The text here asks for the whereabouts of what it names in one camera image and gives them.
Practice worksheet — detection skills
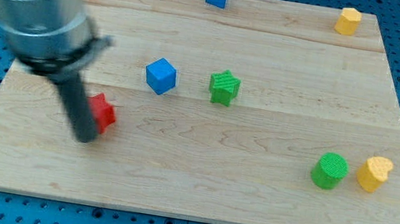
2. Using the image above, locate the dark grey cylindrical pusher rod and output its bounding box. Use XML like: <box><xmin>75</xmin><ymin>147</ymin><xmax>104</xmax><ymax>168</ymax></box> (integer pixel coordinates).
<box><xmin>51</xmin><ymin>73</ymin><xmax>99</xmax><ymax>143</ymax></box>

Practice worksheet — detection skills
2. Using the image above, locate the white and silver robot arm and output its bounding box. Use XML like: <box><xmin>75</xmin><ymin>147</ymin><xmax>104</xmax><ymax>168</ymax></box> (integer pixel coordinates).
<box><xmin>0</xmin><ymin>0</ymin><xmax>112</xmax><ymax>143</ymax></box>

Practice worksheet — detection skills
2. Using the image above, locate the red star block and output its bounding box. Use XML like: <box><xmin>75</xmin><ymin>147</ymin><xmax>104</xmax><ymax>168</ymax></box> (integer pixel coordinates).
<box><xmin>87</xmin><ymin>93</ymin><xmax>116</xmax><ymax>134</ymax></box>

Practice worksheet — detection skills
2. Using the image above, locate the green star block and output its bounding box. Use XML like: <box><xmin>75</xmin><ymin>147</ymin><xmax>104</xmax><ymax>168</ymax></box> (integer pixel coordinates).
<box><xmin>208</xmin><ymin>70</ymin><xmax>241</xmax><ymax>107</ymax></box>

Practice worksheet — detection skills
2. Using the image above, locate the green circle block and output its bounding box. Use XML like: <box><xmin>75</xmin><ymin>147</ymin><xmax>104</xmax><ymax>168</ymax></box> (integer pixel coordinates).
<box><xmin>310</xmin><ymin>152</ymin><xmax>349</xmax><ymax>190</ymax></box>

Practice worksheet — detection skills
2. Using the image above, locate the blue cube block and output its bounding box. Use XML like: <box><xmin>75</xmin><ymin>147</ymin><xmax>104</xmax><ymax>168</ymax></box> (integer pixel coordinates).
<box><xmin>146</xmin><ymin>58</ymin><xmax>177</xmax><ymax>95</ymax></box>

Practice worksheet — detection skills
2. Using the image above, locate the light wooden board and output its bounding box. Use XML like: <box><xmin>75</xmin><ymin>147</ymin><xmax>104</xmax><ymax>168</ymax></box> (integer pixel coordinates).
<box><xmin>0</xmin><ymin>0</ymin><xmax>400</xmax><ymax>224</ymax></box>

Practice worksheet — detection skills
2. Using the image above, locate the yellow hexagon block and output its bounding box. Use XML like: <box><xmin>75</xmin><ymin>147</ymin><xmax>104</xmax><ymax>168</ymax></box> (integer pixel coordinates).
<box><xmin>334</xmin><ymin>7</ymin><xmax>362</xmax><ymax>36</ymax></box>

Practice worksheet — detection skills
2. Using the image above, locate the yellow heart block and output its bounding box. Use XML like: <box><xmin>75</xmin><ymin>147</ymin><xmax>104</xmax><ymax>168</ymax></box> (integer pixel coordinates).
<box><xmin>356</xmin><ymin>156</ymin><xmax>394</xmax><ymax>193</ymax></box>

